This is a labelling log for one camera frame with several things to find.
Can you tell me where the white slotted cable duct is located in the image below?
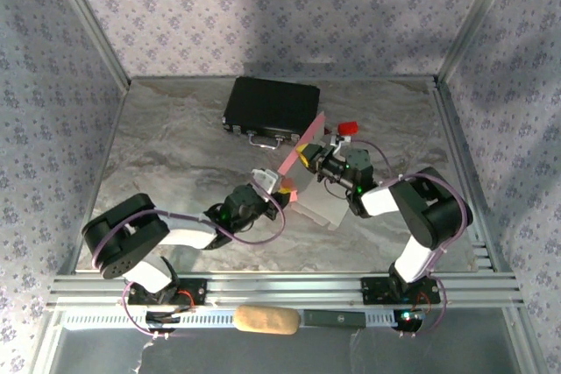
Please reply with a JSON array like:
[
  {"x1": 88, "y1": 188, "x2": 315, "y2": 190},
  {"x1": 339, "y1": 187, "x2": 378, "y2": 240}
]
[{"x1": 60, "y1": 307, "x2": 429, "y2": 332}]

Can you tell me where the pink paper box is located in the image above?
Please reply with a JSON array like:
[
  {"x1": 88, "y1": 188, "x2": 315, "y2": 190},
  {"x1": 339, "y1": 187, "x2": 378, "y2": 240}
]
[{"x1": 275, "y1": 109, "x2": 350, "y2": 231}]

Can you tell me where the small LED circuit board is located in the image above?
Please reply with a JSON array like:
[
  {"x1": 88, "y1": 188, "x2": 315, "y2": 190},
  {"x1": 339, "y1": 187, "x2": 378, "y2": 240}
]
[{"x1": 392, "y1": 308, "x2": 426, "y2": 332}]

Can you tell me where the black briefcase with chrome handle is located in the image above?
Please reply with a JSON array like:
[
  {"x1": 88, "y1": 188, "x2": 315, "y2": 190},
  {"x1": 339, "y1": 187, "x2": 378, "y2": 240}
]
[{"x1": 222, "y1": 75, "x2": 322, "y2": 151}]

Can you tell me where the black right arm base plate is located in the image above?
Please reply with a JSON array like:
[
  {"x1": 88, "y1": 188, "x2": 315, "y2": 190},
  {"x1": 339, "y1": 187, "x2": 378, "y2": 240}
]
[{"x1": 359, "y1": 276, "x2": 441, "y2": 307}]

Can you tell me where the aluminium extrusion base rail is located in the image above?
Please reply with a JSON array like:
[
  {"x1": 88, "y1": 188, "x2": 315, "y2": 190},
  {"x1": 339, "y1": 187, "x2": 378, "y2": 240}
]
[{"x1": 46, "y1": 272, "x2": 526, "y2": 309}]

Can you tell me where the aluminium corner post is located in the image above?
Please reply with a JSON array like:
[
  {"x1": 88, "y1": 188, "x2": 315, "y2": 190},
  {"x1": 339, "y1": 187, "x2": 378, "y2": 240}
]
[
  {"x1": 433, "y1": 0, "x2": 525, "y2": 86},
  {"x1": 43, "y1": 0, "x2": 132, "y2": 88}
]

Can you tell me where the tan oblong pad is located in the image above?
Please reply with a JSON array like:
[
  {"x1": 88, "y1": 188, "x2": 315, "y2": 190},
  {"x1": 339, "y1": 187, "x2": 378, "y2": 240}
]
[{"x1": 233, "y1": 304, "x2": 301, "y2": 336}]

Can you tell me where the aluminium side rail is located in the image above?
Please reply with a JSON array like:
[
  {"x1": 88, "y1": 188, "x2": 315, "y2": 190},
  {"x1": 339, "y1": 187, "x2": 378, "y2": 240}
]
[
  {"x1": 65, "y1": 82, "x2": 132, "y2": 274},
  {"x1": 431, "y1": 78, "x2": 499, "y2": 270}
]

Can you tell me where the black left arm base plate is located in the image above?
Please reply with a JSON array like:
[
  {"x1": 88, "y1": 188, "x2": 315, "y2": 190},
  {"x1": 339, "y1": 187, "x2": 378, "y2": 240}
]
[{"x1": 126, "y1": 276, "x2": 208, "y2": 307}]

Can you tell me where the black flat bar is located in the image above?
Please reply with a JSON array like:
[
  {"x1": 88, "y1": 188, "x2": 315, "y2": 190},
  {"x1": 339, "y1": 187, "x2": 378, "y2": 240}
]
[{"x1": 302, "y1": 309, "x2": 367, "y2": 328}]

